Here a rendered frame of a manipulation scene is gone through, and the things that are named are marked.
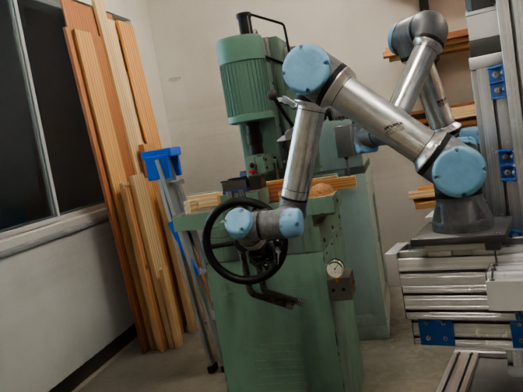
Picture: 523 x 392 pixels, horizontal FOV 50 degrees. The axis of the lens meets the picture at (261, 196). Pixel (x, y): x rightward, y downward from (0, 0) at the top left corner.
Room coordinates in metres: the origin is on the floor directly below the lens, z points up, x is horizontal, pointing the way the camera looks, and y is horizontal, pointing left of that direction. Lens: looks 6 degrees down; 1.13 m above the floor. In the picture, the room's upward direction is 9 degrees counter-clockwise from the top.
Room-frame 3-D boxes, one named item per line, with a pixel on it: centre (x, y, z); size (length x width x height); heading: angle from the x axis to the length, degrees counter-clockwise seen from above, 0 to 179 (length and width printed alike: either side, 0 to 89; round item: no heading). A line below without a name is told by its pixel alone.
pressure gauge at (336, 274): (1.87, -0.21, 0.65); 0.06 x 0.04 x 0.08; 75
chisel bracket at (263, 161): (2.16, -0.02, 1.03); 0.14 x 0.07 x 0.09; 165
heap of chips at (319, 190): (2.00, -0.21, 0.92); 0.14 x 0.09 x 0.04; 165
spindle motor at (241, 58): (2.14, -0.01, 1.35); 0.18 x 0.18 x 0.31
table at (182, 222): (2.04, 0.03, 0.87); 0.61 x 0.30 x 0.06; 75
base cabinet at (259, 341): (2.26, -0.04, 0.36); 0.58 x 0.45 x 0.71; 165
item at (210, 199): (2.16, 0.00, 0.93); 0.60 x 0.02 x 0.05; 75
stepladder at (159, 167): (2.90, 0.42, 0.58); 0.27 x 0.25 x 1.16; 78
